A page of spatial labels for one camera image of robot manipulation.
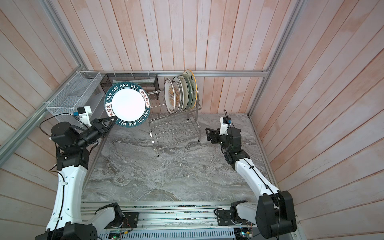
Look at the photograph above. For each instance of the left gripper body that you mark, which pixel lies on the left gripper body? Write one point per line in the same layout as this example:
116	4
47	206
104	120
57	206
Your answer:
99	127

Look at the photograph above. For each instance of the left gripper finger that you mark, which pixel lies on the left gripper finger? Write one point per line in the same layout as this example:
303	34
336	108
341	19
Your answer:
109	124
106	119

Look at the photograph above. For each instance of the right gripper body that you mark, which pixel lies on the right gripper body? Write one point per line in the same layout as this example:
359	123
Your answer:
218	139

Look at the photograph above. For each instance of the white plate dark green rim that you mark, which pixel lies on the white plate dark green rim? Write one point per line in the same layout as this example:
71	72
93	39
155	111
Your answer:
129	103

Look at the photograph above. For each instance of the mint green flower plate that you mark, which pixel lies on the mint green flower plate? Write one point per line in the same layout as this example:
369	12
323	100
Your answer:
190	91

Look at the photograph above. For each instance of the cream floral plate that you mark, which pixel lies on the cream floral plate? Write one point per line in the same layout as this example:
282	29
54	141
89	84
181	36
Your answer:
185	92

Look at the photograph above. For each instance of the orange sunburst plate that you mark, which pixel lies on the orange sunburst plate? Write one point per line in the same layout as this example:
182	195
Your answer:
169	94
177	97

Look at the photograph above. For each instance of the white plate green outline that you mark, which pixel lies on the white plate green outline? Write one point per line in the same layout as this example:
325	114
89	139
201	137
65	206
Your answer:
177	80

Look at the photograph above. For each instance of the star pattern orange rim plate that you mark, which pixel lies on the star pattern orange rim plate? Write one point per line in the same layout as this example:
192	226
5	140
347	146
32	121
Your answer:
194	86

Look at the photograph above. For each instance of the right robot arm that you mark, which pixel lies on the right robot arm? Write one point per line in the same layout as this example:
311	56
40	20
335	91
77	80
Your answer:
274	214

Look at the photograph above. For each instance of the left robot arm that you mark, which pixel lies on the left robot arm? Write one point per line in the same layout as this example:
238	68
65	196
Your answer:
72	165

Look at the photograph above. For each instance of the steel two-tier dish rack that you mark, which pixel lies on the steel two-tier dish rack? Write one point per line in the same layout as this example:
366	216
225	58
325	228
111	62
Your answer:
171	130

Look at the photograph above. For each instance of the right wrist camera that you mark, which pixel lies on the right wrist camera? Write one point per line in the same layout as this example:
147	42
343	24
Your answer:
225	124

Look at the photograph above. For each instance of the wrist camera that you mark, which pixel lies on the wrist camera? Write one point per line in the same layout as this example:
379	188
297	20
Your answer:
83	114
225	124

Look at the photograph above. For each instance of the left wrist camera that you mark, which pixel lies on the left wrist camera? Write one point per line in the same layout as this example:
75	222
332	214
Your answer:
83	114

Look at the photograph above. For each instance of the white wire mesh shelf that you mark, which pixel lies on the white wire mesh shelf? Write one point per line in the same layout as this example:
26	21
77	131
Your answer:
81	90

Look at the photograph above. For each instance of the black mesh wall basket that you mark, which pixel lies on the black mesh wall basket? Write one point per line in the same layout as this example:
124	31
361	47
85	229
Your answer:
149	82

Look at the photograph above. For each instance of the horizontal aluminium wall bar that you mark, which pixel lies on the horizontal aluminium wall bar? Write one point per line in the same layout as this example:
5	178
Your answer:
203	73

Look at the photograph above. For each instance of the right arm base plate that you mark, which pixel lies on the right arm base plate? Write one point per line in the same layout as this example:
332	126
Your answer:
225	217

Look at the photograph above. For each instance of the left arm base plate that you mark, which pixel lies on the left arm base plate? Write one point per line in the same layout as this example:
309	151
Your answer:
130	221

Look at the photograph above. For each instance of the left aluminium frame bar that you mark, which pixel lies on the left aluminium frame bar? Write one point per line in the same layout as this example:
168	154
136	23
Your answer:
18	136

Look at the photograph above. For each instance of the aluminium frame bar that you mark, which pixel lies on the aluminium frame bar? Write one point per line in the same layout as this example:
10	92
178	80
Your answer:
278	34
18	136

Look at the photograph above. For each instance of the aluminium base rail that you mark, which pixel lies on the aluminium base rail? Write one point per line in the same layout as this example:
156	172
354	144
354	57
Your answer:
179	221

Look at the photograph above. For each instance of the right aluminium frame bar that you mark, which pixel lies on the right aluminium frame bar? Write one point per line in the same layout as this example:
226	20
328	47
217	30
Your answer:
278	34

